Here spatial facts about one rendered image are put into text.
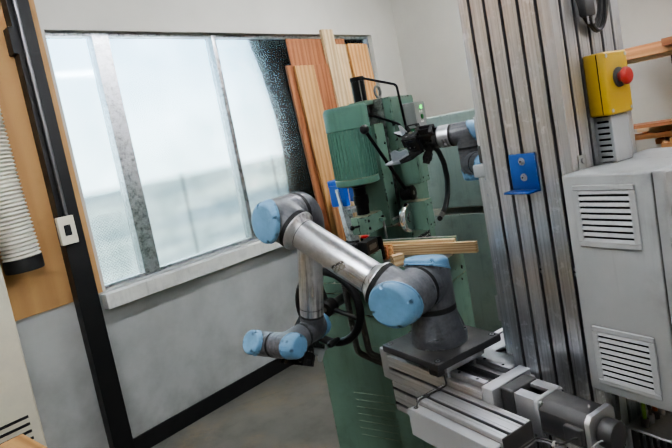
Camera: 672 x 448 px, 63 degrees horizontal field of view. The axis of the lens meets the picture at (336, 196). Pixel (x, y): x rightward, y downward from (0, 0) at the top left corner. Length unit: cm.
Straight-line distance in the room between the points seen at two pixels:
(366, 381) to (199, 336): 131
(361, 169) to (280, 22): 199
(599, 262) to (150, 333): 241
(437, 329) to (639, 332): 47
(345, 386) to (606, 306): 132
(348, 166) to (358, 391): 89
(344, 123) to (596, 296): 117
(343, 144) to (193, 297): 151
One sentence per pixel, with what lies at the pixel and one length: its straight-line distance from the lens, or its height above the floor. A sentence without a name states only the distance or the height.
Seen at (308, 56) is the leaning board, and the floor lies 198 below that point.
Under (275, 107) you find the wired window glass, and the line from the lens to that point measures 378.
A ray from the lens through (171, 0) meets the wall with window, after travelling 343.
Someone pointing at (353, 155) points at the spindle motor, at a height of 131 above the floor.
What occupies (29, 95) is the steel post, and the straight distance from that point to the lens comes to 285.
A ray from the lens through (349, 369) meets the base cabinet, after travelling 228.
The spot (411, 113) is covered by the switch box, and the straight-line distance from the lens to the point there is 234.
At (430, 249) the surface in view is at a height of 92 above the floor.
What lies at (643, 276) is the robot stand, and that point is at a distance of 119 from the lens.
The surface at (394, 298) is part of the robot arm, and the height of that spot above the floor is 100.
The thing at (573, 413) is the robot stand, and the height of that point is 76.
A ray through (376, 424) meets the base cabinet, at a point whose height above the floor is 27.
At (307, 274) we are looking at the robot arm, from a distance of 166.
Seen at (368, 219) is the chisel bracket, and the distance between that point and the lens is 216.
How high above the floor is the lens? 139
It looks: 6 degrees down
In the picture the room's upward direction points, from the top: 11 degrees counter-clockwise
